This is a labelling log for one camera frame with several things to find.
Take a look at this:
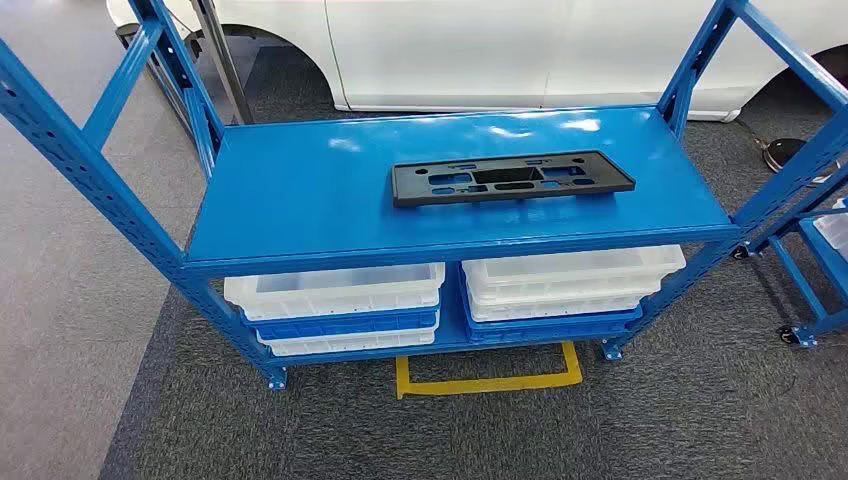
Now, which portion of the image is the black plastic plate part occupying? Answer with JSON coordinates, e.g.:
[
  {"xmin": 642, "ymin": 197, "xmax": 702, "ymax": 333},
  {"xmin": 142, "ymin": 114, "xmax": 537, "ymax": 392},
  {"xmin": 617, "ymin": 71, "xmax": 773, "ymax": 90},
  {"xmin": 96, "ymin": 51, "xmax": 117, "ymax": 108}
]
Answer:
[{"xmin": 390, "ymin": 150, "xmax": 637, "ymax": 209}]

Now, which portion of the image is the blue metal shelf rack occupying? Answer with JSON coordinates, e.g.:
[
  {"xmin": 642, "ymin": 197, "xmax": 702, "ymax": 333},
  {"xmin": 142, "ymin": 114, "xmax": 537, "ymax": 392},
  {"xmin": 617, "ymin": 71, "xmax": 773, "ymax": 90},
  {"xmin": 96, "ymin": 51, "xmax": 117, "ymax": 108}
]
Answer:
[{"xmin": 0, "ymin": 0, "xmax": 848, "ymax": 392}]

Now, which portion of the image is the white plastic bin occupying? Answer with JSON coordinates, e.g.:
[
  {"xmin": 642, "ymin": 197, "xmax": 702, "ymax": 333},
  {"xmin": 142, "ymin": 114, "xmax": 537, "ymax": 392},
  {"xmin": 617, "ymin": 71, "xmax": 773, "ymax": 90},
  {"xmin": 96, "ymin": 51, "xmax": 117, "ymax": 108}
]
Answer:
[
  {"xmin": 223, "ymin": 262, "xmax": 446, "ymax": 323},
  {"xmin": 461, "ymin": 245, "xmax": 688, "ymax": 293},
  {"xmin": 466, "ymin": 281, "xmax": 662, "ymax": 324},
  {"xmin": 256, "ymin": 317, "xmax": 440, "ymax": 358},
  {"xmin": 813, "ymin": 198, "xmax": 848, "ymax": 260}
]

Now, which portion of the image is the white car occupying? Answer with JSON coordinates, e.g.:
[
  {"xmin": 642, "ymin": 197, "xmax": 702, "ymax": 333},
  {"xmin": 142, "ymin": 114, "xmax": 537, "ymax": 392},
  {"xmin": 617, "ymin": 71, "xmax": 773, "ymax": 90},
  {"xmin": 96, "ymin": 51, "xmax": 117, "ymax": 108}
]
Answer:
[{"xmin": 105, "ymin": 0, "xmax": 848, "ymax": 124}]

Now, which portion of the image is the metal stanchion with round base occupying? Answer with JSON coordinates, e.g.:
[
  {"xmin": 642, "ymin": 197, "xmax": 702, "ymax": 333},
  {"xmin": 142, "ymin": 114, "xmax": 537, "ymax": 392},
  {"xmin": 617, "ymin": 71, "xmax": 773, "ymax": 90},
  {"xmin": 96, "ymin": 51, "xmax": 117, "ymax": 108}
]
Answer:
[{"xmin": 763, "ymin": 137, "xmax": 811, "ymax": 175}]

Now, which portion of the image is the small blue wheeled rack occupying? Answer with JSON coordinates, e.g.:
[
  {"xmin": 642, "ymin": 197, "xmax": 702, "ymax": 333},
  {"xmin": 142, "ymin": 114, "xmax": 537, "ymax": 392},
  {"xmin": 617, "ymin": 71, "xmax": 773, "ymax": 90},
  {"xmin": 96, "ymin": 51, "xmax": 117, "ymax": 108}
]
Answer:
[{"xmin": 731, "ymin": 162, "xmax": 848, "ymax": 349}]

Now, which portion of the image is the slanted metal stand post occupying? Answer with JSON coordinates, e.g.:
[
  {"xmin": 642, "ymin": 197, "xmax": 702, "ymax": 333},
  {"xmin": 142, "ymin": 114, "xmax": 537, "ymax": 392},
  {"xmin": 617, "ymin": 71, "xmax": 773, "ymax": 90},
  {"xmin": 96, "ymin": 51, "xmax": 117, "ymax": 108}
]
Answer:
[{"xmin": 192, "ymin": 0, "xmax": 256, "ymax": 126}]

